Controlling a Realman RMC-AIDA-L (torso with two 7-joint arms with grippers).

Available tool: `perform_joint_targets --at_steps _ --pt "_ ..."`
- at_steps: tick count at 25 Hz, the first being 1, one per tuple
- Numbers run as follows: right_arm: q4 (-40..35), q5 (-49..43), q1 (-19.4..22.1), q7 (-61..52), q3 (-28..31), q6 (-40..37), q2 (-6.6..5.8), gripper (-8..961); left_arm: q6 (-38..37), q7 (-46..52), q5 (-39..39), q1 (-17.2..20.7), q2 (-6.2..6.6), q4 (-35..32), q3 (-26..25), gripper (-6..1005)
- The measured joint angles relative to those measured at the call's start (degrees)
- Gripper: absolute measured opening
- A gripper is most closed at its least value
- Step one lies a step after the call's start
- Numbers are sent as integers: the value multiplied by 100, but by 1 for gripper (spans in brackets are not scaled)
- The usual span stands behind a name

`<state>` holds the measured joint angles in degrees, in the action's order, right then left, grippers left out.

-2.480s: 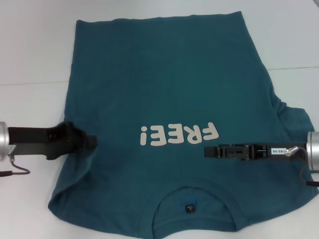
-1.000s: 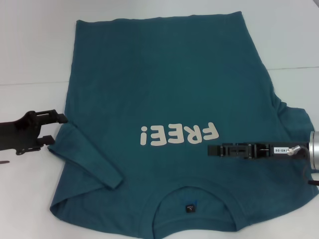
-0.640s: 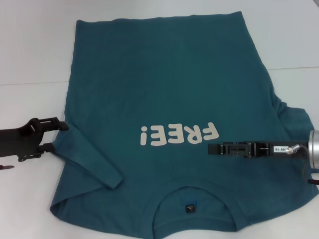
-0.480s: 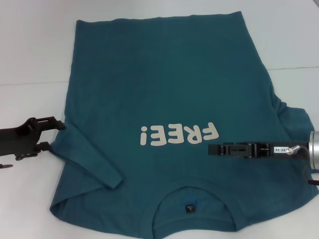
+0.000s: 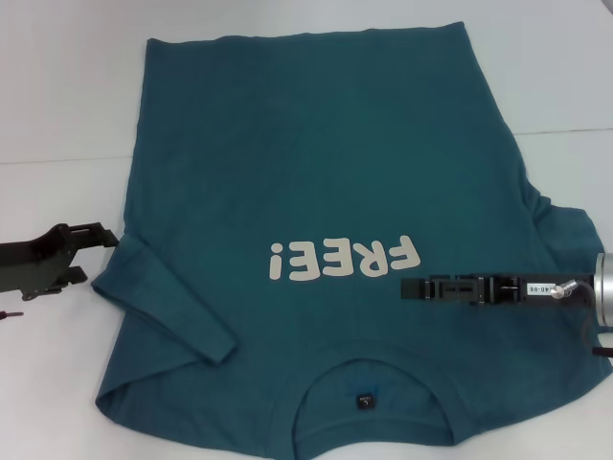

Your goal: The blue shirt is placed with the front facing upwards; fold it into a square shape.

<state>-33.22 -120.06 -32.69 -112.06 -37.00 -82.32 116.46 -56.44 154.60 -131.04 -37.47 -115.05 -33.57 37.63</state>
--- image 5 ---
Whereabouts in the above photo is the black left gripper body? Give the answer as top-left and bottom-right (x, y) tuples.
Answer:
(0, 223), (78, 302)

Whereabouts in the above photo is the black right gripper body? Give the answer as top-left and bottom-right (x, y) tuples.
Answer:
(483, 271), (600, 308)

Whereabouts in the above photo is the teal blue printed T-shirt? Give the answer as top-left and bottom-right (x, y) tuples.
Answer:
(92, 21), (613, 460)

